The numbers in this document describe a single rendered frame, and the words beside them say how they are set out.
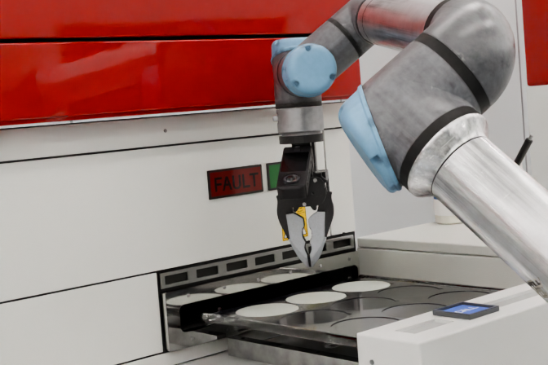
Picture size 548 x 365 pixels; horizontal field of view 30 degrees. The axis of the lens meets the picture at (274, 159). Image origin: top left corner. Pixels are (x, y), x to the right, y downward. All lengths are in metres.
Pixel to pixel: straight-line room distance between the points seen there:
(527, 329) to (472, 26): 0.37
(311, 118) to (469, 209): 0.57
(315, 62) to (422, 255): 0.48
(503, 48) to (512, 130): 3.70
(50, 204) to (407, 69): 0.62
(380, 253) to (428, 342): 0.78
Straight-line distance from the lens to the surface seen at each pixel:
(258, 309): 1.65
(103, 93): 1.52
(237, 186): 1.72
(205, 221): 1.69
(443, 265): 1.79
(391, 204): 4.21
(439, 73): 1.13
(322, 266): 1.85
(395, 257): 1.86
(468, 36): 1.15
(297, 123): 1.61
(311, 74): 1.49
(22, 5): 1.47
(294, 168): 1.58
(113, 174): 1.58
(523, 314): 1.25
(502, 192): 1.07
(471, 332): 1.18
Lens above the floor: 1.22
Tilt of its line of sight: 3 degrees down
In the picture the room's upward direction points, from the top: 4 degrees counter-clockwise
